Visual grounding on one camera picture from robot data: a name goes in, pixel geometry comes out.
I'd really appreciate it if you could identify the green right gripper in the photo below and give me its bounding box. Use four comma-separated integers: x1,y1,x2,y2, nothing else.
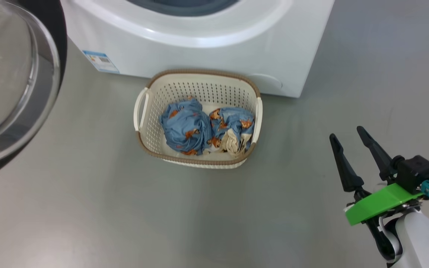
329,126,423,263

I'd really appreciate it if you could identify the blue bear-print garment cream lining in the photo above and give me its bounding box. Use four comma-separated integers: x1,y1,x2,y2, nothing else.
209,107,256,157

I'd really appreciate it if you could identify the white front-load washing machine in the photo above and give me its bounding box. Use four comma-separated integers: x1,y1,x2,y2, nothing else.
60,0,336,98

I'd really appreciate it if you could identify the blue energy label sticker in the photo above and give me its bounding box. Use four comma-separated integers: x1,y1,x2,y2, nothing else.
82,50,120,74

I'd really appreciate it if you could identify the cream perforated laundry basket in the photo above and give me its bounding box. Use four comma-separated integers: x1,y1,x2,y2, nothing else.
133,69,263,169

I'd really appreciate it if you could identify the round white filter cover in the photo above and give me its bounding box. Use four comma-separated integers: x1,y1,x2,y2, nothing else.
246,73,283,91

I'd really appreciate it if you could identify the black round glass washer door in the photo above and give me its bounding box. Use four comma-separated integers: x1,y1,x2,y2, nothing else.
0,0,68,185

